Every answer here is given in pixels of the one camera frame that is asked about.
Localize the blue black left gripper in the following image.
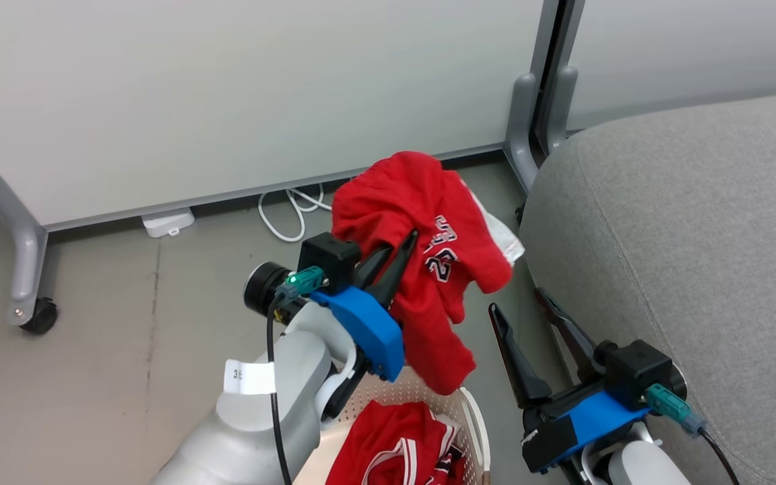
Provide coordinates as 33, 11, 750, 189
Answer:
311, 230, 420, 422

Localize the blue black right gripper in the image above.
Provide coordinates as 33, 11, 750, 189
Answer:
488, 288, 651, 485

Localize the red jersey with number 23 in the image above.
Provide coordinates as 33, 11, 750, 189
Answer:
331, 151, 525, 396

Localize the red jersey with white stripes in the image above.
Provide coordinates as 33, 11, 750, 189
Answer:
325, 401, 470, 485

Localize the cream perforated laundry basket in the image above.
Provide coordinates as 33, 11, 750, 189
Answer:
294, 367, 493, 485

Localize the grey fabric sofa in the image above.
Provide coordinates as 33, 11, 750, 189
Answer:
519, 90, 776, 485

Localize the grey partition foot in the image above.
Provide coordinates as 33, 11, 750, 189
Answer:
544, 64, 579, 156
504, 73, 540, 193

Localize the white power adapter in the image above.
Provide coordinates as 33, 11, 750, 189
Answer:
141, 207, 195, 238

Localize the wide white partition panel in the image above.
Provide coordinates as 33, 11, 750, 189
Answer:
0, 0, 560, 233

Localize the narrow white partition panel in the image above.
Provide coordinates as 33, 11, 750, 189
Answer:
550, 0, 776, 132

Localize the grey partition leg with castor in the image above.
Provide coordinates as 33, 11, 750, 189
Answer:
0, 165, 49, 327

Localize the teal left cable connector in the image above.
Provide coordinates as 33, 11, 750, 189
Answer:
275, 265, 327, 300

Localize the teal cable connector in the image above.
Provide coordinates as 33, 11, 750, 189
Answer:
645, 384, 705, 435
275, 265, 327, 300

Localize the white looped floor cable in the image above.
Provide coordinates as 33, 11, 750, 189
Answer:
257, 183, 333, 243

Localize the teal right cable connector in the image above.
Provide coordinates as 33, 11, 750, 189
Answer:
645, 384, 705, 435

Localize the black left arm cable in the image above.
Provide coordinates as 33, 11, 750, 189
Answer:
265, 290, 294, 485

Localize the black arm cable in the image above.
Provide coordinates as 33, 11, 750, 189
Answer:
265, 290, 294, 485
698, 428, 742, 485

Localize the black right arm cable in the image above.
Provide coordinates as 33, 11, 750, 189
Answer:
698, 428, 742, 485

